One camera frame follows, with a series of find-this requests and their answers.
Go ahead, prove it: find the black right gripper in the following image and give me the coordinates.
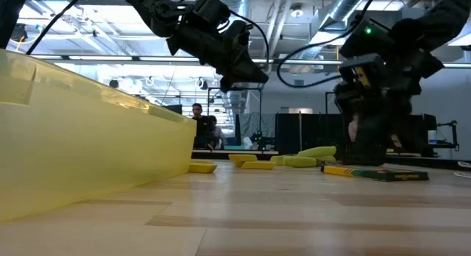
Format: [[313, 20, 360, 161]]
[[333, 18, 445, 151]]

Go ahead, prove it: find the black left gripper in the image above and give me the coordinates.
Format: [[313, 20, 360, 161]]
[[165, 0, 270, 93]]

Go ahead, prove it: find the small black mesh basket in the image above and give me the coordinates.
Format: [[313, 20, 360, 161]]
[[340, 140, 388, 166]]

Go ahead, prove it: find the yellow green crayon box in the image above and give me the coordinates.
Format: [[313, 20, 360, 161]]
[[320, 165, 430, 182]]

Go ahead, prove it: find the yellow translucent plastic tray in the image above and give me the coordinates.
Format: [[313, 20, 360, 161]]
[[0, 49, 198, 223]]

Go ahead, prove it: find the black background equipment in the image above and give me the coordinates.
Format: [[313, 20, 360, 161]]
[[411, 113, 438, 157]]

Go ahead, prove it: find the person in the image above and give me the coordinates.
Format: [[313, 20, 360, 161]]
[[191, 102, 209, 149], [207, 115, 227, 150]]

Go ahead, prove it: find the black partition screen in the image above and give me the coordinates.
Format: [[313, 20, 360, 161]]
[[275, 113, 345, 154]]

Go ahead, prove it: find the long overhead light bar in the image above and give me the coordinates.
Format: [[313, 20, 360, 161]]
[[29, 54, 471, 69]]

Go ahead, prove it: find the black metal stand frame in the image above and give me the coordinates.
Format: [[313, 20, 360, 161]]
[[207, 87, 263, 151]]

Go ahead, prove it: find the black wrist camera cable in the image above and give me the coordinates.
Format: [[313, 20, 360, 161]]
[[227, 9, 272, 71], [276, 27, 354, 89]]

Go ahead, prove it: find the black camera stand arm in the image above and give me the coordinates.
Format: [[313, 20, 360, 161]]
[[436, 119, 460, 152]]

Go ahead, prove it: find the white cable bundle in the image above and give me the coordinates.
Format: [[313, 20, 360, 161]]
[[454, 160, 471, 179]]

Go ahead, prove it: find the black ceiling cable reel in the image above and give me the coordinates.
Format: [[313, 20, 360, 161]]
[[10, 23, 29, 43]]

